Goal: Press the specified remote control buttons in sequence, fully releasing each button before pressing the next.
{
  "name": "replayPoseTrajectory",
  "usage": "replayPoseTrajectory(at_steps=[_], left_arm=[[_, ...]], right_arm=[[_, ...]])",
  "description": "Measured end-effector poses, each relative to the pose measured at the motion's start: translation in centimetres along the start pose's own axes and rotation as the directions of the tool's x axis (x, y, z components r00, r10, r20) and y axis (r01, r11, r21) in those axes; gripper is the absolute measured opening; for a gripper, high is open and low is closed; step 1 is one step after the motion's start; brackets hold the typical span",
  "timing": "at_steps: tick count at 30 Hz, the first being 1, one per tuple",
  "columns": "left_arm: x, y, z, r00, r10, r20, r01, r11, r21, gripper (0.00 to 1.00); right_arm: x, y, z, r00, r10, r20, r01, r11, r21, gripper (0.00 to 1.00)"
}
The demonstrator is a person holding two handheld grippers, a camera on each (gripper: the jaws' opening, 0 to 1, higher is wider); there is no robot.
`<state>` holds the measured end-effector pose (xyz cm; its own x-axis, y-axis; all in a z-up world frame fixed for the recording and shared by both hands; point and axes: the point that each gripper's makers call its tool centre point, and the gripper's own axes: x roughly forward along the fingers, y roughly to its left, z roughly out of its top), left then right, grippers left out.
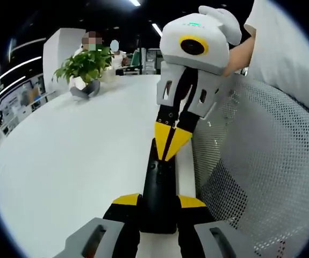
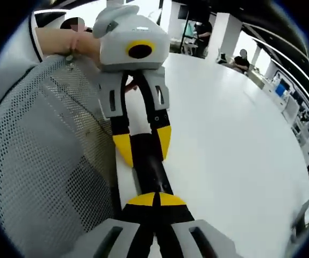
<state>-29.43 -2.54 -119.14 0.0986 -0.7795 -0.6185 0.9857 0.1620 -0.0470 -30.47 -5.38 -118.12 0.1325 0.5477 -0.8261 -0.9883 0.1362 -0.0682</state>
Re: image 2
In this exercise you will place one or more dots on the person's head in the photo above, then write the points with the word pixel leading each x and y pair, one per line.
pixel 67 22

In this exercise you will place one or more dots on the blue box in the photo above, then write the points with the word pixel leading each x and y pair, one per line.
pixel 280 90

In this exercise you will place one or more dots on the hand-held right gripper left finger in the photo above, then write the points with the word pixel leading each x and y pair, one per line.
pixel 108 236

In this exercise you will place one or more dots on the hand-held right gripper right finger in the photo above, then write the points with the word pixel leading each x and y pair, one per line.
pixel 197 236

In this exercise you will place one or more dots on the grey mesh office chair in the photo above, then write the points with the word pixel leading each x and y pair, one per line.
pixel 36 161

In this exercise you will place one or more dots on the black remote control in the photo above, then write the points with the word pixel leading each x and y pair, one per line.
pixel 150 166

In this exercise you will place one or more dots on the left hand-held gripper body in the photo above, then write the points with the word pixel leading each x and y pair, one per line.
pixel 132 37

